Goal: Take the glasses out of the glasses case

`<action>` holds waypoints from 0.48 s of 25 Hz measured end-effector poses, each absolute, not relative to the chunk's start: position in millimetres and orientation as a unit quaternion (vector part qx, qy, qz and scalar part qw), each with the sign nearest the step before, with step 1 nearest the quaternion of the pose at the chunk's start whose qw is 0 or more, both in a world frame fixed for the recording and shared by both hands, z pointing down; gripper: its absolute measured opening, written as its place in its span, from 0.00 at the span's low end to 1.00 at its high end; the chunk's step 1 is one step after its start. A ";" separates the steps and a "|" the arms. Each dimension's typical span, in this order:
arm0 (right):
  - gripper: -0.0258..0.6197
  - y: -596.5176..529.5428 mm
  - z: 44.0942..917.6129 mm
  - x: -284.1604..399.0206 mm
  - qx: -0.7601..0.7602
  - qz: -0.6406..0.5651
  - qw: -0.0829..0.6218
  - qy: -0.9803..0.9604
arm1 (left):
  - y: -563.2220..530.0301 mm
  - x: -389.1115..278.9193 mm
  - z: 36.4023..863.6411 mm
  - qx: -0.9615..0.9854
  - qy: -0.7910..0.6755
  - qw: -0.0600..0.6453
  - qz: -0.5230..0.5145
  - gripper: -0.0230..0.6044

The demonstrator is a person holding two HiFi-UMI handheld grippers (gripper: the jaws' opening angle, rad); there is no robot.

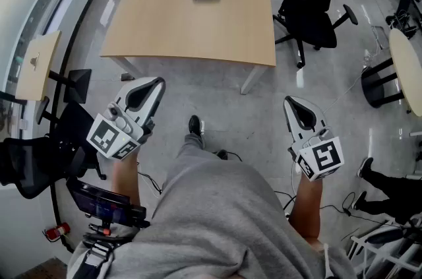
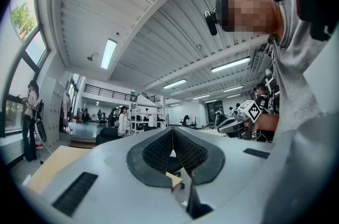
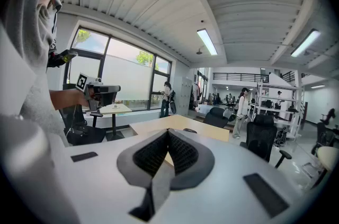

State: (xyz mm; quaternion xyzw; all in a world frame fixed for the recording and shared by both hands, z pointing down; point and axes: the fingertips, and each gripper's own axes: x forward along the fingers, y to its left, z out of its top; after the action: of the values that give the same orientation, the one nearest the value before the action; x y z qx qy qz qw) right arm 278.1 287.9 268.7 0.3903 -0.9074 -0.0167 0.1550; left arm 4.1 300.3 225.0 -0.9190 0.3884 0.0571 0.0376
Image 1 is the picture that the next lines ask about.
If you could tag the person's right forearm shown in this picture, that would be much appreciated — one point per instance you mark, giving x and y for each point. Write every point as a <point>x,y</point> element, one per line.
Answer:
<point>306,208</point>

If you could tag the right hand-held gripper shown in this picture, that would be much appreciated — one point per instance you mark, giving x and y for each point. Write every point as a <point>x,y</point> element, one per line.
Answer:
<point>324,157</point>

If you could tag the black office chair with armrests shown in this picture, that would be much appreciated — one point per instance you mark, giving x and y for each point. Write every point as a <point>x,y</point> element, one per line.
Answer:
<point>311,7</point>

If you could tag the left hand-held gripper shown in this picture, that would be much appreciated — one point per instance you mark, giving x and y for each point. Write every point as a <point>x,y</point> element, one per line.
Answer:
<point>108,137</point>

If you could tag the white metal shelf rack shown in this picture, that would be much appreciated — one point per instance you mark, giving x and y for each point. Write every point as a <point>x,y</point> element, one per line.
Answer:
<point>379,248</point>

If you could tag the person's grey trouser leg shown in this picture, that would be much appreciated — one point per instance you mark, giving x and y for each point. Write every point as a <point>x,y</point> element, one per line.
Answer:
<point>192,149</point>

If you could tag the small black floor box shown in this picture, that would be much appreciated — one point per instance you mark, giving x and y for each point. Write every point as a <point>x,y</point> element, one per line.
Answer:
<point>127,76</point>

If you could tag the small wooden side table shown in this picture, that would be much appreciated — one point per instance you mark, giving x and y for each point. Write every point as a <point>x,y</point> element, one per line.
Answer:
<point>38,76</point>

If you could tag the black mesh-back office chair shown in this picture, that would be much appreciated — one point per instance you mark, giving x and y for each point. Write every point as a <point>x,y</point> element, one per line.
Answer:
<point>33,162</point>

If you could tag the person's left forearm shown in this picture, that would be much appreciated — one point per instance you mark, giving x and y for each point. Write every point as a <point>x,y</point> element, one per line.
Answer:
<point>125,175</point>

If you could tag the black chest-mounted screen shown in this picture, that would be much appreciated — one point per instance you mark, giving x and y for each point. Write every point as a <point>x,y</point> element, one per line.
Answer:
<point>99,203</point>

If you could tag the black chest mount red button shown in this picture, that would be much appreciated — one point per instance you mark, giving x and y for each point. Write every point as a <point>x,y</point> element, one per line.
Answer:
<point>105,231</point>

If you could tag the black swivel chair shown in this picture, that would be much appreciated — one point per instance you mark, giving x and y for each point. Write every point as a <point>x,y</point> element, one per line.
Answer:
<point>403,12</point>

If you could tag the red fire extinguisher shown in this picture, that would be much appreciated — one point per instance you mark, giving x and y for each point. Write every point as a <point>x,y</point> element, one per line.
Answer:
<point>57,231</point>

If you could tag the person's grey sweatshirt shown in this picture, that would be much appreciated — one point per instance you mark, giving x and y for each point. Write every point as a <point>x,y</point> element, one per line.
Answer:
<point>217,225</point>

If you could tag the white table leg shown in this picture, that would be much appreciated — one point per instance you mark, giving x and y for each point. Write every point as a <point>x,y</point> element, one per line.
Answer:
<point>125,68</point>
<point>252,80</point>

